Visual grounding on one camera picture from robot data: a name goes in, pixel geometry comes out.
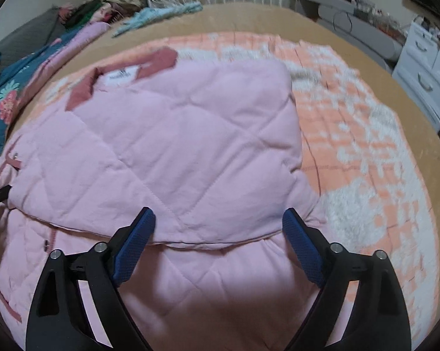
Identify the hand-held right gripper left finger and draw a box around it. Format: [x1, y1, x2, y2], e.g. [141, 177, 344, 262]
[25, 207, 156, 351]

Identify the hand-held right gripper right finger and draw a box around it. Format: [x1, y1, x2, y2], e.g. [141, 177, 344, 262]
[282, 208, 413, 351]

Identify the pink quilted jacket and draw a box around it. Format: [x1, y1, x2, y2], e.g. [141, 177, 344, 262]
[0, 48, 328, 351]

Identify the pile of dark clothes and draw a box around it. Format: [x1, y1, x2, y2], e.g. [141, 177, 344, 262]
[59, 0, 151, 27]

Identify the teal floral quilt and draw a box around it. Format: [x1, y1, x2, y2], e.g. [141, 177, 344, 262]
[0, 29, 83, 154]

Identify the orange and white fleece blanket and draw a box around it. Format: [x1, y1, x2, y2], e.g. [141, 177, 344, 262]
[40, 31, 440, 340]

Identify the dark grey cushion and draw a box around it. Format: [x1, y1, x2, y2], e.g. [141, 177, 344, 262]
[0, 7, 70, 67]

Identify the light pink blanket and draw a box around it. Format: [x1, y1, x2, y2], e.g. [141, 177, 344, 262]
[20, 22, 111, 106]

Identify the white drawer cabinet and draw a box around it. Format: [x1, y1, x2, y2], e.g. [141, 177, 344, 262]
[392, 16, 440, 125]

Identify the grey desk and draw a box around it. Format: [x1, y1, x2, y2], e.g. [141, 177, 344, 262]
[297, 0, 403, 71]

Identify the light blue knit cloth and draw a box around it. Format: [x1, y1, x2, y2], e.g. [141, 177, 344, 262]
[112, 1, 204, 37]

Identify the tan bed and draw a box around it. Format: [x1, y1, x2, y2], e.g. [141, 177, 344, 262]
[0, 2, 440, 337]

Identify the clutter of small desk things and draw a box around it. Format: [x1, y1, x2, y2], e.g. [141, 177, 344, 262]
[304, 0, 411, 35]

